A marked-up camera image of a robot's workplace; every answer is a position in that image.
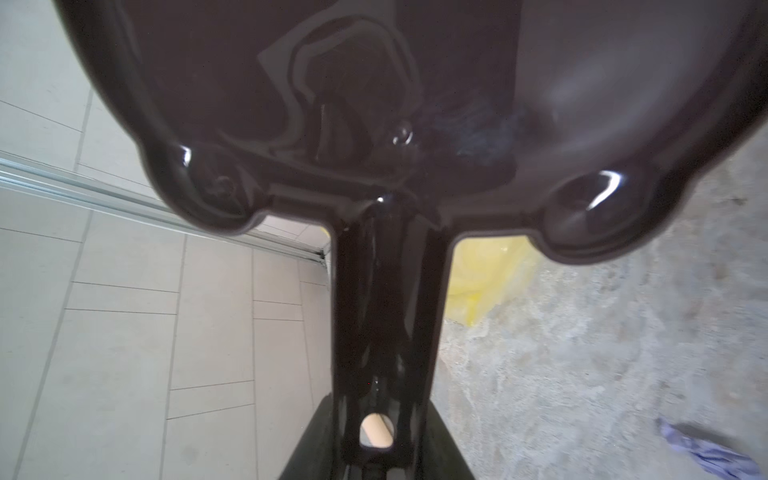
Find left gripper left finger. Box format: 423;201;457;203
278;394;334;480

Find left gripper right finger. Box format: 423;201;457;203
422;402;475;480

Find yellow bagged trash bin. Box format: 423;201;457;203
444;236;542;327

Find dark brown dustpan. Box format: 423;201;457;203
57;1;767;479

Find beige wooden pestle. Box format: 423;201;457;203
360;413;394;450

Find small purple paper scrap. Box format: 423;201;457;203
657;417;766;480

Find vertical aluminium corner post left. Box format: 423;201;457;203
1;151;326;265

